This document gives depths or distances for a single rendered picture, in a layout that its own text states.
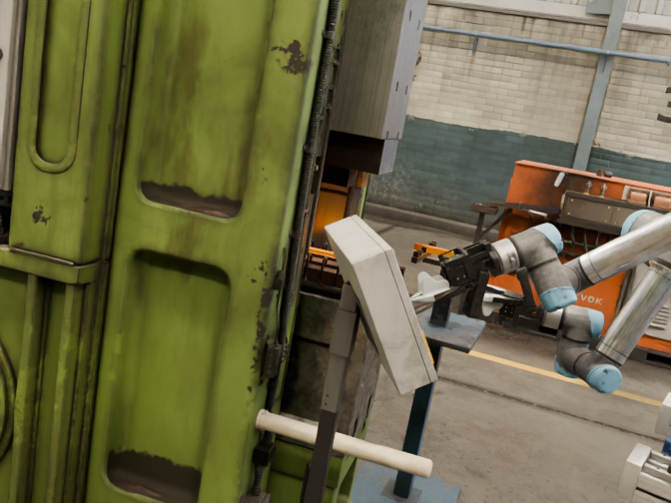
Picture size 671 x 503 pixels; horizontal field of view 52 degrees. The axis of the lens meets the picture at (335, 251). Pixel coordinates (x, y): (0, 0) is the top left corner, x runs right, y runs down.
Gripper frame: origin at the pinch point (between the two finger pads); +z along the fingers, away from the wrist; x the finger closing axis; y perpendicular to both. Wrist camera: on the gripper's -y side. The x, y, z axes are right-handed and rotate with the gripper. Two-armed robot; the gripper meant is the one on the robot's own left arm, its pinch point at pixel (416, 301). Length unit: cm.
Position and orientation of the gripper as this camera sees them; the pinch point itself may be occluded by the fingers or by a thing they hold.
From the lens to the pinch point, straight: 158.4
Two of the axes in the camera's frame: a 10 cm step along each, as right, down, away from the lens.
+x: 1.6, 2.3, -9.6
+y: -3.3, -9.0, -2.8
